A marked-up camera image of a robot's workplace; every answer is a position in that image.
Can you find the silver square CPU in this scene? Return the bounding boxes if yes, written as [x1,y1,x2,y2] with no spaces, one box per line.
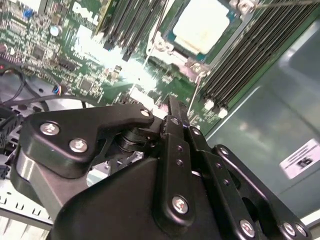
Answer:
[172,2,232,55]

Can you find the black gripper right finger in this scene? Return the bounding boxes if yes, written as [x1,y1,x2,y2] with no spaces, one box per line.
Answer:
[178,99,312,240]

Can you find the metal wire locking lever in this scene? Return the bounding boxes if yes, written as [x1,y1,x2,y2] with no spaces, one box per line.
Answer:
[143,0,168,70]
[253,0,320,10]

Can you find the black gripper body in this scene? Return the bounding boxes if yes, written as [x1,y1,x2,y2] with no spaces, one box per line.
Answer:
[47,157,237,240]

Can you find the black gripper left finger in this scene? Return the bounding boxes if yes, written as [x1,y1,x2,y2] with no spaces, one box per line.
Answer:
[11,94,197,227]

